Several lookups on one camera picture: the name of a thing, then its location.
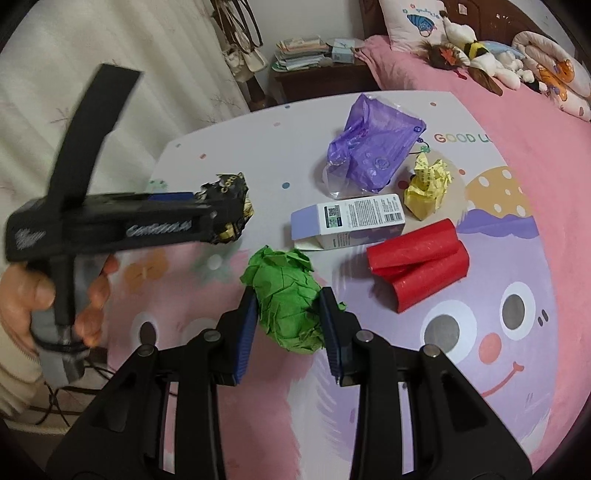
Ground floral cream curtain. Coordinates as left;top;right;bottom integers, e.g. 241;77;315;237
0;0;253;434

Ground dark wooden nightstand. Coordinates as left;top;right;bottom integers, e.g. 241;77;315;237
269;60;380;104

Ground wooden headboard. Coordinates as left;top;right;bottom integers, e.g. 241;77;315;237
359;0;544;45

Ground green paper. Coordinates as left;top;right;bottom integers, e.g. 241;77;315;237
240;246;325;354

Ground cartoon printed tablecloth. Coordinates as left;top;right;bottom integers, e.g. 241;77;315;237
108;91;558;479

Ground lavender white carton box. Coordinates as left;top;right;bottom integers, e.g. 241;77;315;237
290;194;406;251

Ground red paper rolls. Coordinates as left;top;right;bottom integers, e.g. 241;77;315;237
367;219;470;313

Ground plush toy pile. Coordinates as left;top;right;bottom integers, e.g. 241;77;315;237
423;10;549;96

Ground person's left hand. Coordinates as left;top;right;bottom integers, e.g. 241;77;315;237
1;256;119;356

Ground hanging bags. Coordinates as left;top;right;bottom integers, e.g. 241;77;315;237
211;0;269;83

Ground yellow paper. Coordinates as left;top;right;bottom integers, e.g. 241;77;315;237
404;152;453;221

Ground light blue tissue box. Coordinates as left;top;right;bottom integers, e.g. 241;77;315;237
329;38;363;64

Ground black gold wrapper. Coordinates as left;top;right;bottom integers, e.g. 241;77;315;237
194;172;254;245

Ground purple plastic bag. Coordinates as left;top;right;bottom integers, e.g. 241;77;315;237
322;94;427;199

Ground stack of books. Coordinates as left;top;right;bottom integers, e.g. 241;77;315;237
271;36;332;73

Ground folded cartoon quilt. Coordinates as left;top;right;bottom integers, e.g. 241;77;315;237
512;31;591;122

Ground white cartoon pillow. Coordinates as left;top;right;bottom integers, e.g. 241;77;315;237
380;0;447;52

